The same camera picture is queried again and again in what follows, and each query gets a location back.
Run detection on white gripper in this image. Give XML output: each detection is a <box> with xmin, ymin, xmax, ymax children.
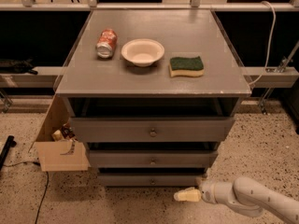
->
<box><xmin>174</xmin><ymin>176</ymin><xmax>217</xmax><ymax>203</ymax></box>

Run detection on grey bottom drawer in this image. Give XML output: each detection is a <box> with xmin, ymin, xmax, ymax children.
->
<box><xmin>98</xmin><ymin>174</ymin><xmax>203</xmax><ymax>187</ymax></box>

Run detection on grey drawer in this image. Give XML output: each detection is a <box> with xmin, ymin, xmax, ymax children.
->
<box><xmin>89</xmin><ymin>150</ymin><xmax>218</xmax><ymax>168</ymax></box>
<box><xmin>98</xmin><ymin>174</ymin><xmax>203</xmax><ymax>187</ymax></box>
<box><xmin>70</xmin><ymin>118</ymin><xmax>235</xmax><ymax>143</ymax></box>

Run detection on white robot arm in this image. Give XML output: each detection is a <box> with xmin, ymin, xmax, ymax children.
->
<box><xmin>174</xmin><ymin>176</ymin><xmax>299</xmax><ymax>224</ymax></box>

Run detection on grey middle drawer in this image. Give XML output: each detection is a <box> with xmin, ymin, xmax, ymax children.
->
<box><xmin>89</xmin><ymin>150</ymin><xmax>218</xmax><ymax>168</ymax></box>

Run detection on grey drawer cabinet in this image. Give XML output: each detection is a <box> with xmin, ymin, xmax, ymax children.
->
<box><xmin>56</xmin><ymin>9</ymin><xmax>251</xmax><ymax>176</ymax></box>

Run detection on grey top drawer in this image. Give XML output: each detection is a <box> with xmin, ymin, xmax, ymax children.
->
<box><xmin>70</xmin><ymin>118</ymin><xmax>235</xmax><ymax>143</ymax></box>

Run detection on green yellow sponge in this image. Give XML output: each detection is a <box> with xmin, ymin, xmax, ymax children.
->
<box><xmin>169</xmin><ymin>56</ymin><xmax>204</xmax><ymax>77</ymax></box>

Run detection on snack packets in box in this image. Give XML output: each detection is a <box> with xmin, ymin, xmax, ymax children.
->
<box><xmin>51</xmin><ymin>123</ymin><xmax>76</xmax><ymax>141</ymax></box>

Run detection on cardboard box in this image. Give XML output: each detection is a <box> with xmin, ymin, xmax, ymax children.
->
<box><xmin>34</xmin><ymin>95</ymin><xmax>89</xmax><ymax>172</ymax></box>

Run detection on white paper bowl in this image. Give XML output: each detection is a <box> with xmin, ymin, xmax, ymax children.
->
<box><xmin>121</xmin><ymin>39</ymin><xmax>164</xmax><ymax>67</ymax></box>

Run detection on orange soda can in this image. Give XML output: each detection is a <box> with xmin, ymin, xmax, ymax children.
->
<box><xmin>96</xmin><ymin>29</ymin><xmax>118</xmax><ymax>59</ymax></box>

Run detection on black bar on floor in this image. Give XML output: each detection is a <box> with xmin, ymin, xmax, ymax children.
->
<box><xmin>0</xmin><ymin>135</ymin><xmax>16</xmax><ymax>170</ymax></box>

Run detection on white cable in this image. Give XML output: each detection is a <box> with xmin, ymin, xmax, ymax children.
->
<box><xmin>248</xmin><ymin>0</ymin><xmax>278</xmax><ymax>87</ymax></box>

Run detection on black floor cable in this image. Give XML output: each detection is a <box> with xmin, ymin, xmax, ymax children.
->
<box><xmin>3</xmin><ymin>161</ymin><xmax>50</xmax><ymax>224</ymax></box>

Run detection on metal frame rail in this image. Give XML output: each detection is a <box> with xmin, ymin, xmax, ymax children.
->
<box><xmin>0</xmin><ymin>66</ymin><xmax>65</xmax><ymax>88</ymax></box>

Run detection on black object on rail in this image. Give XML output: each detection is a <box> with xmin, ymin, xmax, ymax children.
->
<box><xmin>0</xmin><ymin>59</ymin><xmax>38</xmax><ymax>75</ymax></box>

